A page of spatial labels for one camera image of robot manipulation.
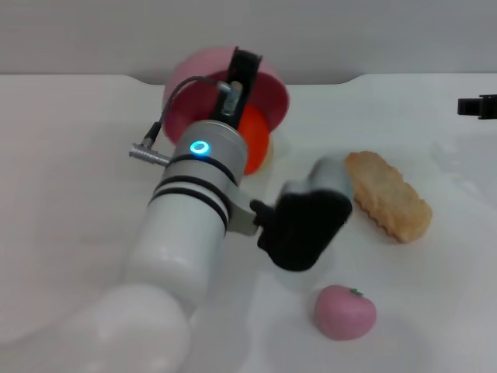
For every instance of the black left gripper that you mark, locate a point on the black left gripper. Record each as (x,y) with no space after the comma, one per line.
(237,101)

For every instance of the left wrist camera housing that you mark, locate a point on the left wrist camera housing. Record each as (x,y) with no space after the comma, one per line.
(306,229)

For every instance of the pink plastic bowl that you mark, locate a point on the pink plastic bowl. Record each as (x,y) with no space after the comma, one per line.
(194,105)

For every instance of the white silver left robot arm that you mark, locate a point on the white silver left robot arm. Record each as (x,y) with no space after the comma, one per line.
(182,233)

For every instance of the toasted bread slice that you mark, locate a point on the toasted bread slice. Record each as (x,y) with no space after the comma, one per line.
(388,194)

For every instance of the orange toy fruit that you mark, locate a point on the orange toy fruit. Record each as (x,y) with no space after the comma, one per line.
(254,143)

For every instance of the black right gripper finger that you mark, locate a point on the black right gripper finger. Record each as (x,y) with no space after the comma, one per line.
(477,107)

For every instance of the pink toy peach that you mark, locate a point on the pink toy peach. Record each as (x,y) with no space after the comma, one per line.
(343,312)

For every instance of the beige round bun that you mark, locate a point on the beige round bun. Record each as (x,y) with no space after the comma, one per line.
(271,155)

